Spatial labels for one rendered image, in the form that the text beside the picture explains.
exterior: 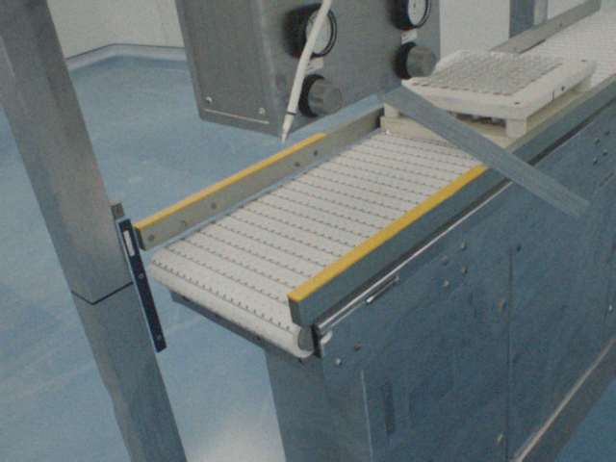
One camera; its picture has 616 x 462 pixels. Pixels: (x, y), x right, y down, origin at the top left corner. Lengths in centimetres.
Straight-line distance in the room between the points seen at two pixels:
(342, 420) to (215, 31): 58
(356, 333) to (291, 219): 20
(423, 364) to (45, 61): 63
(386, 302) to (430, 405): 33
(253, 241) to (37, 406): 144
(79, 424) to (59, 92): 139
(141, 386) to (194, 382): 109
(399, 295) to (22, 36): 48
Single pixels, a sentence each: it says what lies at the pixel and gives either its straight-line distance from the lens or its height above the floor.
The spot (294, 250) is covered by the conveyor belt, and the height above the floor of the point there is 89.
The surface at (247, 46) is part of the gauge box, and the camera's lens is 50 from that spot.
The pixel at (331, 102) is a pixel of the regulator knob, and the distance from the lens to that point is 51.
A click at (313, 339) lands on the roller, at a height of 86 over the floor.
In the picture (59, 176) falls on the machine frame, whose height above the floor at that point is 102.
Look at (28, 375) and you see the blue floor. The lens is 229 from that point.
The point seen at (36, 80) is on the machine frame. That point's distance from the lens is 74.
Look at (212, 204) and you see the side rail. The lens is 87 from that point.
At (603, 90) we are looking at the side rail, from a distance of 114.
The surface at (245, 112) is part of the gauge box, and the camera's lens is 53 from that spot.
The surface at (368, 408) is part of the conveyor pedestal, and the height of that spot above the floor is 66.
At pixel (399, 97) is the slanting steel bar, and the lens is 68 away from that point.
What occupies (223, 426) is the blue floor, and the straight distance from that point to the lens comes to 185.
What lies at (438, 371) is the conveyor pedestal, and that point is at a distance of 102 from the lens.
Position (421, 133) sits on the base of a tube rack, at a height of 90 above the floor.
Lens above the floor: 127
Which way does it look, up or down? 29 degrees down
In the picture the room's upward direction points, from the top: 8 degrees counter-clockwise
